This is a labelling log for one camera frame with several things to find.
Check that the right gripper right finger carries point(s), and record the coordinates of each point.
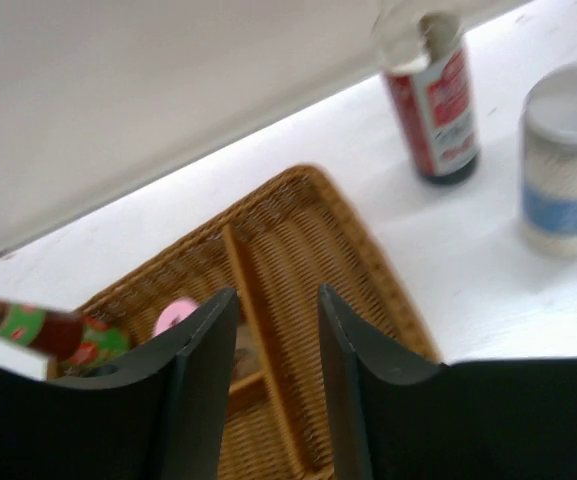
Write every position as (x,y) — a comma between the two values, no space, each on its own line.
(395,415)

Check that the green-label yellow-cap sauce bottle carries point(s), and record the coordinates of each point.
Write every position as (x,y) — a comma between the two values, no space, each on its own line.
(78,342)

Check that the brown wicker divided basket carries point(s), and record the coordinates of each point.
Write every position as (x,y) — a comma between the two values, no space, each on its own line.
(275,246)

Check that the pink-lid spice shaker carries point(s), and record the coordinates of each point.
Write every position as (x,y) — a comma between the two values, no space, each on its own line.
(174,314)

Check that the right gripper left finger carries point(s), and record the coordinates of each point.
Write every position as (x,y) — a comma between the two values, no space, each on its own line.
(156,412)

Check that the dark soy sauce bottle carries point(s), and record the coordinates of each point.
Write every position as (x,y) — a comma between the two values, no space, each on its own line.
(424,65)

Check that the white blue-label cylindrical container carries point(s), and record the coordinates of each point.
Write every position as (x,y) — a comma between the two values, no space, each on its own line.
(548,206)

